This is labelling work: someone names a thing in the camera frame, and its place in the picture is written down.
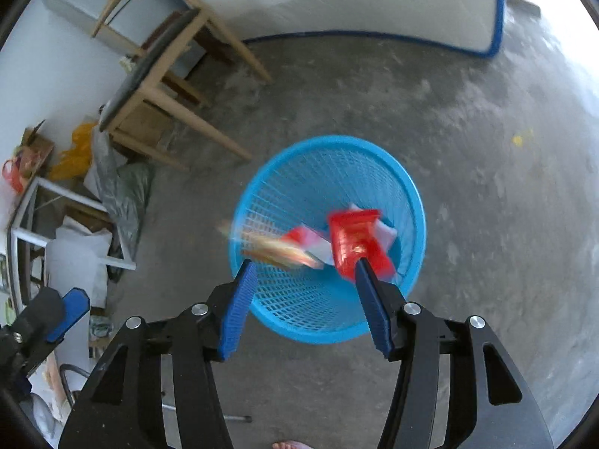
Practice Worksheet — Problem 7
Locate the orange yellow snack wrapper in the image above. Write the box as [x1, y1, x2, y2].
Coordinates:
[216, 221, 324, 270]

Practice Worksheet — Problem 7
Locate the blue plastic mesh trash basket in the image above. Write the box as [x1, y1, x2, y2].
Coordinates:
[228, 135, 426, 345]

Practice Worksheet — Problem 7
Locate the red white snack wrapper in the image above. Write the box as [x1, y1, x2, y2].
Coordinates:
[281, 225, 334, 266]

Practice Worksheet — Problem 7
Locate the white metal shelf table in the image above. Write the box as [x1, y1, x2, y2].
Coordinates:
[6, 175, 138, 314]

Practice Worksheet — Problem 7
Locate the grey plastic bag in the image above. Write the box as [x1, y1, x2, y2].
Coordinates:
[91, 129, 154, 260]

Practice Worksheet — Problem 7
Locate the yellow plastic bag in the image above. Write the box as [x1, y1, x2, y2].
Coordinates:
[48, 120, 97, 181]

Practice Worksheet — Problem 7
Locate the red plastic bag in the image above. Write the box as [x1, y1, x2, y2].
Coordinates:
[2, 158, 24, 195]

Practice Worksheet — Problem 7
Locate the cardboard box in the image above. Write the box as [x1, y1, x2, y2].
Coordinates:
[14, 120, 54, 178]

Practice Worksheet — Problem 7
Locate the wooden chair with black seat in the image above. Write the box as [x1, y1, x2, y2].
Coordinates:
[91, 0, 272, 170]

